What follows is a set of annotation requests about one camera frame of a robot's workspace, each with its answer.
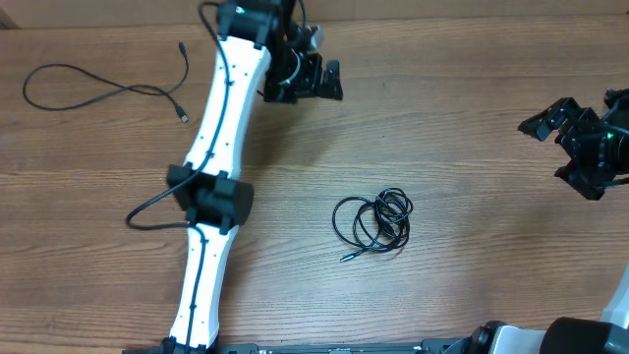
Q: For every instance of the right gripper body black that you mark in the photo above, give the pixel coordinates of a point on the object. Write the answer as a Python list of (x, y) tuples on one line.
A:
[(598, 156)]

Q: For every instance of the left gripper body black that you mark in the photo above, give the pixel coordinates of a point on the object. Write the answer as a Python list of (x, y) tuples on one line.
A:
[(291, 72)]

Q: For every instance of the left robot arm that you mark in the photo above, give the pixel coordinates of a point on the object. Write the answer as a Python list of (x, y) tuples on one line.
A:
[(261, 52)]

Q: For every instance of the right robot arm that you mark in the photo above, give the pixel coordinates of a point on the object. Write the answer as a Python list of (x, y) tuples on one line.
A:
[(608, 335)]

